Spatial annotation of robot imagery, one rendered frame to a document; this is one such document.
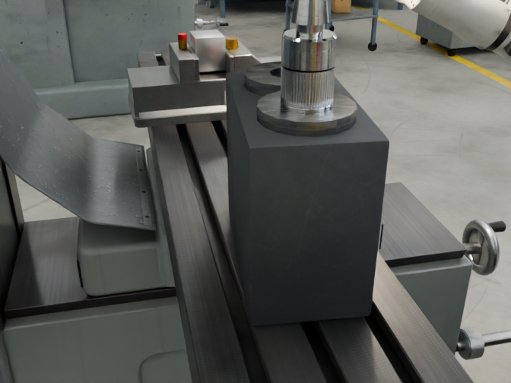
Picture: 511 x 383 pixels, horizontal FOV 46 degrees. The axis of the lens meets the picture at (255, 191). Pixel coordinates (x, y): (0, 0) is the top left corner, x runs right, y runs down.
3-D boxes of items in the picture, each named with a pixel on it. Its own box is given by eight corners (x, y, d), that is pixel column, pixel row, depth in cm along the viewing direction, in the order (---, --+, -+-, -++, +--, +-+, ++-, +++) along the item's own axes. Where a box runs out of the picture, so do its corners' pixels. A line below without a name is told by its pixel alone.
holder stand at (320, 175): (321, 208, 78) (330, 55, 69) (372, 317, 59) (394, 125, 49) (228, 214, 76) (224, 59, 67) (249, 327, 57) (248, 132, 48)
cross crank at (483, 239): (479, 253, 133) (488, 207, 128) (510, 284, 123) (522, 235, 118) (413, 262, 130) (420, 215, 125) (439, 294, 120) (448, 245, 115)
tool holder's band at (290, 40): (273, 49, 50) (273, 36, 50) (293, 36, 54) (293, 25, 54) (326, 54, 49) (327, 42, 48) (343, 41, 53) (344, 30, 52)
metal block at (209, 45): (218, 61, 112) (217, 29, 110) (225, 70, 107) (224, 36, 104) (191, 63, 111) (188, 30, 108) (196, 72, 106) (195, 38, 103)
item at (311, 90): (272, 110, 53) (273, 49, 50) (291, 95, 57) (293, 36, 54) (322, 118, 51) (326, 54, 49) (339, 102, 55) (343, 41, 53)
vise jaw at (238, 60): (245, 58, 117) (245, 37, 115) (262, 76, 106) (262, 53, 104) (214, 60, 115) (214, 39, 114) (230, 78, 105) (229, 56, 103)
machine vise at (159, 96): (299, 86, 124) (301, 32, 119) (325, 109, 111) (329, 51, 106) (128, 100, 116) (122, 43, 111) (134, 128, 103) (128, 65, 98)
